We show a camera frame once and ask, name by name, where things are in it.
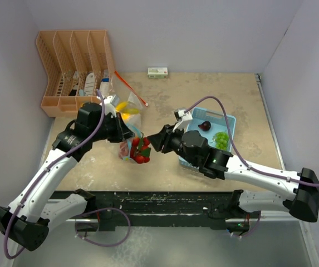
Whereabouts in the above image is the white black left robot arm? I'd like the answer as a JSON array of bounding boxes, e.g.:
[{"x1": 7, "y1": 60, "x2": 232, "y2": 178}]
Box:
[{"x1": 0, "y1": 103, "x2": 134, "y2": 259}]

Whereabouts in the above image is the green white small box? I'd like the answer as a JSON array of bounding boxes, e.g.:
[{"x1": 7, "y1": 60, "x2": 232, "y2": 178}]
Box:
[{"x1": 147, "y1": 67, "x2": 168, "y2": 79}]

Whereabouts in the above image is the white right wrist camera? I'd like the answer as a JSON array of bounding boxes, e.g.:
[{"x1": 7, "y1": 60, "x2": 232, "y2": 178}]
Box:
[{"x1": 173, "y1": 108, "x2": 193, "y2": 132}]

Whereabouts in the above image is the white striped card pack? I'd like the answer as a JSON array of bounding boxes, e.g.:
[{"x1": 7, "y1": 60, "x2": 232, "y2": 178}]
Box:
[{"x1": 84, "y1": 72, "x2": 95, "y2": 96}]

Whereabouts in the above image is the light blue plastic basket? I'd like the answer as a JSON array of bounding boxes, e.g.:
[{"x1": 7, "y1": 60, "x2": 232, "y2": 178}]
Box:
[{"x1": 178, "y1": 106, "x2": 237, "y2": 172}]

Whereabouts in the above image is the yellow banana bunch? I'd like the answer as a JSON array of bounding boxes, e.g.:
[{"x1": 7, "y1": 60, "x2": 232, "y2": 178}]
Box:
[{"x1": 115, "y1": 101, "x2": 141, "y2": 115}]

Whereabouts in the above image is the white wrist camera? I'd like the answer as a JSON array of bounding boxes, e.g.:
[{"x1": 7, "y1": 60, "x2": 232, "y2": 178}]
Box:
[
  {"x1": 173, "y1": 108, "x2": 193, "y2": 132},
  {"x1": 101, "y1": 95, "x2": 120, "y2": 115}
]

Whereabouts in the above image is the clear blue-zipper bag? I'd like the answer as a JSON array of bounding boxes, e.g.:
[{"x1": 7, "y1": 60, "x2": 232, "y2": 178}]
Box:
[{"x1": 118, "y1": 123, "x2": 149, "y2": 164}]

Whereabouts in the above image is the black grey scraper tool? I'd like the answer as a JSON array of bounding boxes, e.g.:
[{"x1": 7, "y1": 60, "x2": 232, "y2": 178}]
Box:
[{"x1": 68, "y1": 71, "x2": 79, "y2": 96}]

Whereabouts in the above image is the green grape bunch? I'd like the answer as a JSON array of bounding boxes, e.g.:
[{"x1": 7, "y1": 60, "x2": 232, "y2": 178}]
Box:
[{"x1": 213, "y1": 132, "x2": 229, "y2": 151}]

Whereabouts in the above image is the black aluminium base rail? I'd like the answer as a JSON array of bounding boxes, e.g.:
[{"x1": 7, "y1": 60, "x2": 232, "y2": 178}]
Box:
[{"x1": 45, "y1": 190, "x2": 309, "y2": 231}]

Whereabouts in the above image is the peach desk organizer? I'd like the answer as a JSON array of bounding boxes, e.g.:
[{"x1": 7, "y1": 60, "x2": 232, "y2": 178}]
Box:
[{"x1": 36, "y1": 29, "x2": 115, "y2": 117}]

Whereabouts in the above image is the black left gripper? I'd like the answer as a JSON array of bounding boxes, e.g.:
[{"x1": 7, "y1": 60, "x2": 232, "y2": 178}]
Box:
[{"x1": 90, "y1": 112, "x2": 135, "y2": 142}]

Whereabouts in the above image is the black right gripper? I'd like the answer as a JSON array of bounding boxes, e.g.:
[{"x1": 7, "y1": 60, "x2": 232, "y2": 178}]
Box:
[{"x1": 147, "y1": 122, "x2": 198, "y2": 167}]

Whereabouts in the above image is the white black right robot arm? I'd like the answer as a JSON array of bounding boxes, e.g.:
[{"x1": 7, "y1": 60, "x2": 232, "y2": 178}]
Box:
[{"x1": 148, "y1": 125, "x2": 319, "y2": 223}]

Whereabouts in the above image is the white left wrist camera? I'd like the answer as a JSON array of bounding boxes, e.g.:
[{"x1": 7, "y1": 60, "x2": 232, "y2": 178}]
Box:
[{"x1": 101, "y1": 95, "x2": 120, "y2": 115}]

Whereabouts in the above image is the white blue boxed item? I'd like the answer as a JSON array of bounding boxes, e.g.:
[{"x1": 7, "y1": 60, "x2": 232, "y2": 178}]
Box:
[{"x1": 99, "y1": 70, "x2": 110, "y2": 97}]

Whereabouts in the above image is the clear orange-zipper bag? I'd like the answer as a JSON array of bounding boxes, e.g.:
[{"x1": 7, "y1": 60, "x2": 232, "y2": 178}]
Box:
[{"x1": 110, "y1": 71, "x2": 149, "y2": 130}]

